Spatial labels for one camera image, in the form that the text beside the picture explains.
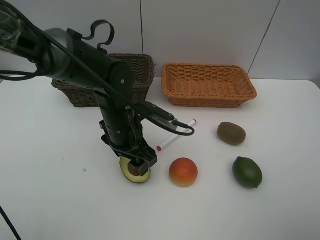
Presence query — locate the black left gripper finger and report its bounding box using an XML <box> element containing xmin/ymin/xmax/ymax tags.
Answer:
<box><xmin>127</xmin><ymin>161</ymin><xmax>148</xmax><ymax>175</ymax></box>

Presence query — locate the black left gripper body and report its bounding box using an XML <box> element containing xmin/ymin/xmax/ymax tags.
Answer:
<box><xmin>99</xmin><ymin>120</ymin><xmax>158</xmax><ymax>168</ymax></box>

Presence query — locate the halved avocado with pit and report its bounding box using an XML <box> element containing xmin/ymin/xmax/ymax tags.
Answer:
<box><xmin>119</xmin><ymin>156</ymin><xmax>152</xmax><ymax>184</ymax></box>

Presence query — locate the orange red peach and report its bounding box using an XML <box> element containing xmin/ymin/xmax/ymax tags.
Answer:
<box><xmin>169</xmin><ymin>157</ymin><xmax>198</xmax><ymax>188</ymax></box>

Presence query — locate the white marker pink cap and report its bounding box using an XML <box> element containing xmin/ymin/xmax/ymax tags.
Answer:
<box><xmin>156</xmin><ymin>119</ymin><xmax>197</xmax><ymax>152</ymax></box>

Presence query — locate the brown kiwi fruit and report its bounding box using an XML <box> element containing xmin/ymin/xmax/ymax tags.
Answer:
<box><xmin>217</xmin><ymin>122</ymin><xmax>247</xmax><ymax>146</ymax></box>

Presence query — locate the green lime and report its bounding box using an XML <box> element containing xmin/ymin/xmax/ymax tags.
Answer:
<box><xmin>232</xmin><ymin>156</ymin><xmax>263</xmax><ymax>189</ymax></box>

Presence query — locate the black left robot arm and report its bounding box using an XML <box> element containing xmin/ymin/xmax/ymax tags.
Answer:
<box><xmin>0</xmin><ymin>0</ymin><xmax>158</xmax><ymax>177</ymax></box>

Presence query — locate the dark brown wicker basket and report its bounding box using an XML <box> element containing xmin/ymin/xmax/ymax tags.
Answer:
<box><xmin>51</xmin><ymin>53</ymin><xmax>155</xmax><ymax>108</ymax></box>

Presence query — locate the orange wicker basket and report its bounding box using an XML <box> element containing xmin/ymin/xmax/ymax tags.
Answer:
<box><xmin>161</xmin><ymin>63</ymin><xmax>258</xmax><ymax>108</ymax></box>

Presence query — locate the black camera cable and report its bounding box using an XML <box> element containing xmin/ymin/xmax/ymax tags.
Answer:
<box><xmin>0</xmin><ymin>0</ymin><xmax>196</xmax><ymax>240</ymax></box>

